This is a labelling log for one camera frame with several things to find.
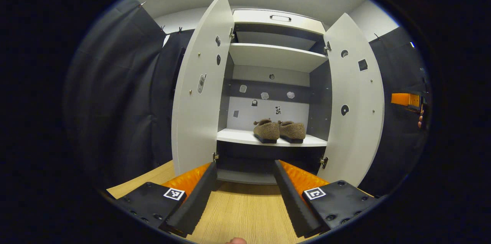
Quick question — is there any white cabinet door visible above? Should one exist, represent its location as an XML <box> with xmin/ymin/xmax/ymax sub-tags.
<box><xmin>316</xmin><ymin>13</ymin><xmax>385</xmax><ymax>188</ymax></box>
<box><xmin>171</xmin><ymin>0</ymin><xmax>235</xmax><ymax>177</ymax></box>

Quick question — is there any white cabinet shelf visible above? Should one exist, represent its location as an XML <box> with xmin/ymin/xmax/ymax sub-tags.
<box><xmin>229</xmin><ymin>43</ymin><xmax>329</xmax><ymax>73</ymax></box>
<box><xmin>217</xmin><ymin>128</ymin><xmax>328</xmax><ymax>147</ymax></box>

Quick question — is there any brown fuzzy shoe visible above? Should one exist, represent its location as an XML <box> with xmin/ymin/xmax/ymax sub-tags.
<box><xmin>278</xmin><ymin>120</ymin><xmax>306</xmax><ymax>144</ymax></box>
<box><xmin>253</xmin><ymin>119</ymin><xmax>280</xmax><ymax>144</ymax></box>

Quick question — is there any white cabinet drawer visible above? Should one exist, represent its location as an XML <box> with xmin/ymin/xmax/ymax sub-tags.
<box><xmin>233</xmin><ymin>9</ymin><xmax>326</xmax><ymax>35</ymax></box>

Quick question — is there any grey cabinet base board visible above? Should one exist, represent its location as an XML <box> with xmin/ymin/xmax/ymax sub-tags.
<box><xmin>217</xmin><ymin>169</ymin><xmax>278</xmax><ymax>185</ymax></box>

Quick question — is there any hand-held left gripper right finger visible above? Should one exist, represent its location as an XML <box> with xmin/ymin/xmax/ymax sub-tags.
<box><xmin>274</xmin><ymin>160</ymin><xmax>381</xmax><ymax>240</ymax></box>

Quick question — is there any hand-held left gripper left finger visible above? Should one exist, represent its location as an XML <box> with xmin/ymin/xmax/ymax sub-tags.
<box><xmin>109</xmin><ymin>162</ymin><xmax>218</xmax><ymax>239</ymax></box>

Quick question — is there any black backdrop cloth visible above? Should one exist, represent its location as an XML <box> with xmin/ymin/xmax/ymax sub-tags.
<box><xmin>63</xmin><ymin>0</ymin><xmax>196</xmax><ymax>191</ymax></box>
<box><xmin>359</xmin><ymin>25</ymin><xmax>432</xmax><ymax>198</ymax></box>

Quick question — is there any white shoe cabinet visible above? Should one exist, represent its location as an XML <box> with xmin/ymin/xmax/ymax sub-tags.
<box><xmin>216</xmin><ymin>9</ymin><xmax>332</xmax><ymax>185</ymax></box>

